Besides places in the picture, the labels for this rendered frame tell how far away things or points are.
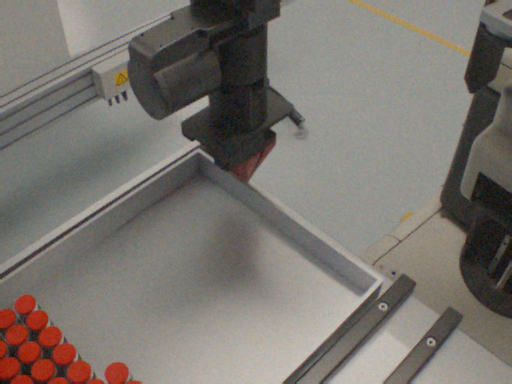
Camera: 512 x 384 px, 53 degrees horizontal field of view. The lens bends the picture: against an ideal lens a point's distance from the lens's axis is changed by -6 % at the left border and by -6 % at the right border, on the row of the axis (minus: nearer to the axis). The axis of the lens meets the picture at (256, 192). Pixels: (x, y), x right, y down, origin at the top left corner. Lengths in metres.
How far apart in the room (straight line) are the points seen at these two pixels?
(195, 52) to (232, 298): 0.24
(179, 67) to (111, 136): 1.68
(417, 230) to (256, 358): 0.97
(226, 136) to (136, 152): 1.51
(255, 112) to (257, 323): 0.20
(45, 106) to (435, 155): 1.36
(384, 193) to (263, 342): 1.41
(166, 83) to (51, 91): 1.06
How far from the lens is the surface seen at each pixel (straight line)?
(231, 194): 0.62
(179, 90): 0.44
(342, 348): 0.50
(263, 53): 0.49
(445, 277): 1.35
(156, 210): 0.62
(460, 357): 0.54
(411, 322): 0.55
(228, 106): 0.51
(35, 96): 1.45
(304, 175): 1.90
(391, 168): 1.97
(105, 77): 1.48
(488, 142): 0.89
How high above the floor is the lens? 1.34
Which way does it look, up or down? 47 degrees down
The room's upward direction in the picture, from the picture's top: straight up
